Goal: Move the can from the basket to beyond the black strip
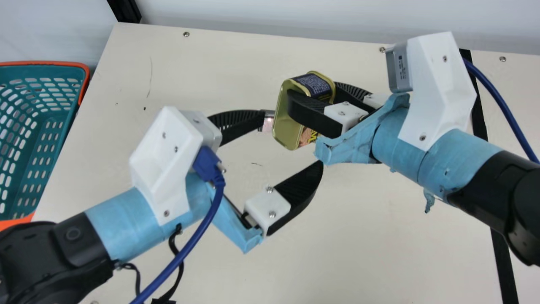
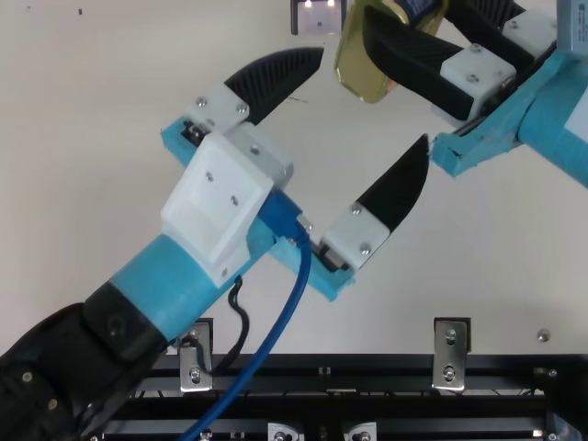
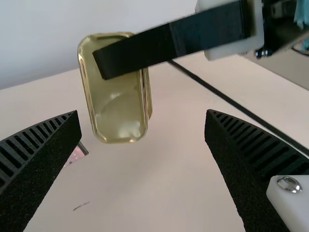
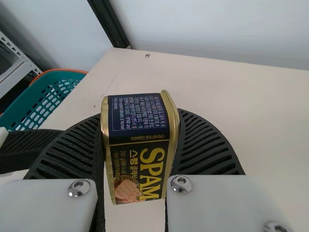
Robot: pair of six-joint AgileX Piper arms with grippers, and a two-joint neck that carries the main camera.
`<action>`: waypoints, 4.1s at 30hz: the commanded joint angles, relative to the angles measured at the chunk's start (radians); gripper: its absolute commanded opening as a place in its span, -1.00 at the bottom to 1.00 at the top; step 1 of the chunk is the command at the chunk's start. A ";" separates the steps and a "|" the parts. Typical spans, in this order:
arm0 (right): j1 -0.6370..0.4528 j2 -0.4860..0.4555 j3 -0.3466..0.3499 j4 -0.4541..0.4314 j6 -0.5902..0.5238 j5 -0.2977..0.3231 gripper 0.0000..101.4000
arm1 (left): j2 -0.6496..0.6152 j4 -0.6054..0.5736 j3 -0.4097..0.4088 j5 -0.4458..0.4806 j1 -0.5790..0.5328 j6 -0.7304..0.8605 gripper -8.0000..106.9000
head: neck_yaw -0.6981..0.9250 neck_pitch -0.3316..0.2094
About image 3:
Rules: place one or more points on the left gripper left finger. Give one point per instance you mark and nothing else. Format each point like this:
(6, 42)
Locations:
(36, 169)

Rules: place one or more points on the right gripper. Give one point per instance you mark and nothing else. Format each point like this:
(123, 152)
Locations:
(282, 26)

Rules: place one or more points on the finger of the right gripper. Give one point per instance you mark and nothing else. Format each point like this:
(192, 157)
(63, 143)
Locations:
(183, 38)

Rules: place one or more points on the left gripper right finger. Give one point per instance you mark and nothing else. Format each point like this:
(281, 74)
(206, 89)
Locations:
(246, 166)

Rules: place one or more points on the gold rectangular tin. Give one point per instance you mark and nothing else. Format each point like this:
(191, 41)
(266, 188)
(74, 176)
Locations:
(116, 113)

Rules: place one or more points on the black strip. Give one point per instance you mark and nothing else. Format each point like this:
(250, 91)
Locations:
(231, 102)

